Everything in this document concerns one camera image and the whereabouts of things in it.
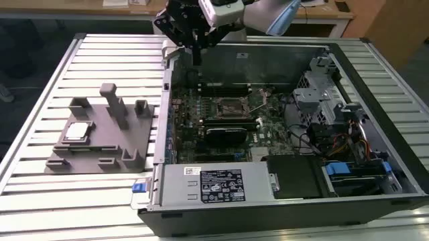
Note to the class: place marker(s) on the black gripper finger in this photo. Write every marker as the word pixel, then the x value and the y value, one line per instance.
pixel 168 30
pixel 215 37

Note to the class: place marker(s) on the silver square CPU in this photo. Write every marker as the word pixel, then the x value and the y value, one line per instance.
pixel 78 130

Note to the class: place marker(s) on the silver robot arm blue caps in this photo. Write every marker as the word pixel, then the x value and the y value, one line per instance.
pixel 259 17

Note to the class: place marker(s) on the CPU socket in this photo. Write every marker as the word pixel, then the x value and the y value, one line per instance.
pixel 232 108

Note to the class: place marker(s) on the small white box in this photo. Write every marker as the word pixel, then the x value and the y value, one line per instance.
pixel 140 2

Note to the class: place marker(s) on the white paper sheet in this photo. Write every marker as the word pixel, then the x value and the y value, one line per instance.
pixel 116 3

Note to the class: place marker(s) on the wooden desk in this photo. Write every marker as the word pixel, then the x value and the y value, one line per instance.
pixel 68 9

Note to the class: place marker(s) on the green motherboard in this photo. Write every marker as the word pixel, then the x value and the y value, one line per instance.
pixel 272 120

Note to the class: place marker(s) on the silver perforated drive cage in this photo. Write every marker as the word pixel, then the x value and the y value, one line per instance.
pixel 312 96

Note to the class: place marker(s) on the black graphics card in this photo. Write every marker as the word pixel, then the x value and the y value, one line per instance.
pixel 225 136

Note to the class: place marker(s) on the small black flat item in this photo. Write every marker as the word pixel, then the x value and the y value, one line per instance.
pixel 343 6

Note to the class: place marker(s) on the grey parts rack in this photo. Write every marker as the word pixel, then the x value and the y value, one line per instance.
pixel 134 140

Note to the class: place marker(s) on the black expansion slot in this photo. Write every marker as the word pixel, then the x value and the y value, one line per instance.
pixel 215 157

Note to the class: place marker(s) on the small silver heat sink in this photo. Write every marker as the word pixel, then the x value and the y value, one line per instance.
pixel 261 153

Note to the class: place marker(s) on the wooden cabinet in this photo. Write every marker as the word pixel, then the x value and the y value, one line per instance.
pixel 396 25

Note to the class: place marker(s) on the silver power supply unit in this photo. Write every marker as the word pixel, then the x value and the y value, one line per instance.
pixel 178 180

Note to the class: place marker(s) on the black plastic bay cover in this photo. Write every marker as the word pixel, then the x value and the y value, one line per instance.
pixel 295 175

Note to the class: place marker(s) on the blue case latch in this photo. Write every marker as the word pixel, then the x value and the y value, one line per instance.
pixel 140 188

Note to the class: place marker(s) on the blue disk carrier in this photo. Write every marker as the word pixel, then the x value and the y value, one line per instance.
pixel 337 171

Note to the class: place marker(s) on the black open PC case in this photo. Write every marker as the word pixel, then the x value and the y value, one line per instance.
pixel 268 221

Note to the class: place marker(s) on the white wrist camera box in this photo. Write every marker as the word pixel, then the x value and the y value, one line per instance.
pixel 228 15

